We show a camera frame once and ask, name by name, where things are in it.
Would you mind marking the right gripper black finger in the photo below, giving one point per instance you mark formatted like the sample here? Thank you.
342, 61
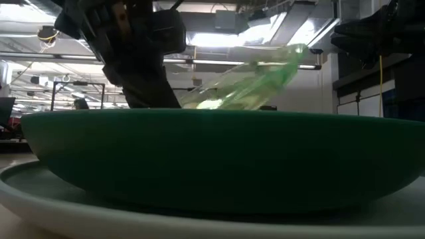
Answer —
360, 29
355, 48

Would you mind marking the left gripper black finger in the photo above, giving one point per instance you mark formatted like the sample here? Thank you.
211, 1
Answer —
149, 94

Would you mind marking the clear green plastic bottle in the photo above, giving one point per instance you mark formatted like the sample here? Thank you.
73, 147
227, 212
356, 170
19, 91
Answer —
252, 83

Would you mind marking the person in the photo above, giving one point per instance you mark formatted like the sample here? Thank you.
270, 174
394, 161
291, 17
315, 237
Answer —
81, 104

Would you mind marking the dark green plastic plate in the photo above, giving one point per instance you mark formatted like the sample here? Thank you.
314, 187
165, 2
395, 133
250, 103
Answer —
219, 159

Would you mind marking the dark monitor screen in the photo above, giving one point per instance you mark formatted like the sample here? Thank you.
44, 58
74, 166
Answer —
6, 111

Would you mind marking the white plastic plate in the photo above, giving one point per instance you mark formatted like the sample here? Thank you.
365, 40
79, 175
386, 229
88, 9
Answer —
99, 219

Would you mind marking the black metal frame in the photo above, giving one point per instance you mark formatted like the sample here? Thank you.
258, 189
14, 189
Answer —
78, 84

